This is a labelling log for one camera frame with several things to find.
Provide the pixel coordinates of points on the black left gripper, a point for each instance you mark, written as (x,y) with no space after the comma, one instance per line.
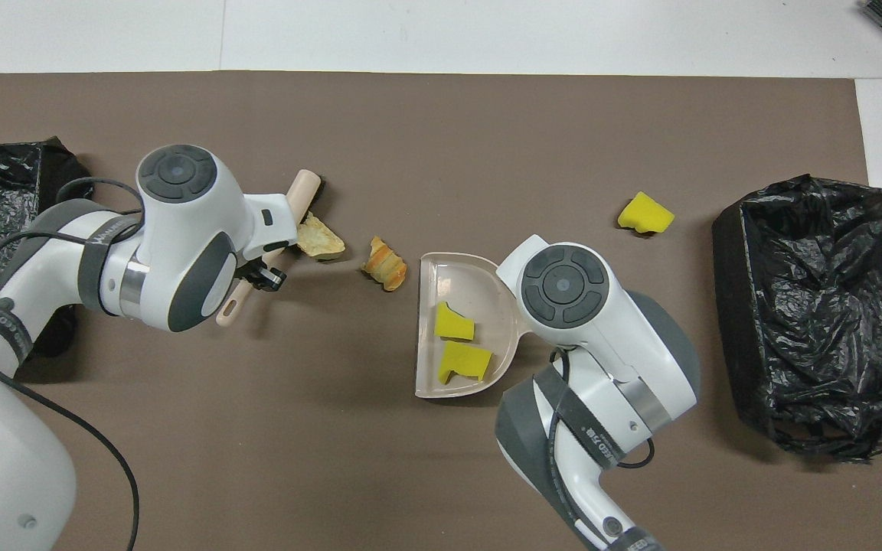
(249,268)

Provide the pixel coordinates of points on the tan puff pastry piece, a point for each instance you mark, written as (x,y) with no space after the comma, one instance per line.
(320,241)

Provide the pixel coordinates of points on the beige brush with black bristles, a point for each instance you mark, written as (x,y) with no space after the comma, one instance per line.
(305,187)

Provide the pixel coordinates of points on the striped croissant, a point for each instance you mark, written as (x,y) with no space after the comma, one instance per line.
(385,264)

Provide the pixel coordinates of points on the beige plastic dustpan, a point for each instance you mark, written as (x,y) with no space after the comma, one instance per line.
(449,283)

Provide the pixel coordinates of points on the yellow sponge piece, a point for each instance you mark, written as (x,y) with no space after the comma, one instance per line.
(645,213)
(464,361)
(452,324)

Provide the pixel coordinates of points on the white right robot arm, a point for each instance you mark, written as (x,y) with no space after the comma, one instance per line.
(602,329)

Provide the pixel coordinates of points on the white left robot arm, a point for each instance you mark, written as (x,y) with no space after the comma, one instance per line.
(181,229)

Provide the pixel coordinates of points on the open black bag-lined bin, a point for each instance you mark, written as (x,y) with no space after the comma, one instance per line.
(816,321)

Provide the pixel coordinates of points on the brown table mat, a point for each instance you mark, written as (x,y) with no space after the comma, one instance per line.
(487,130)

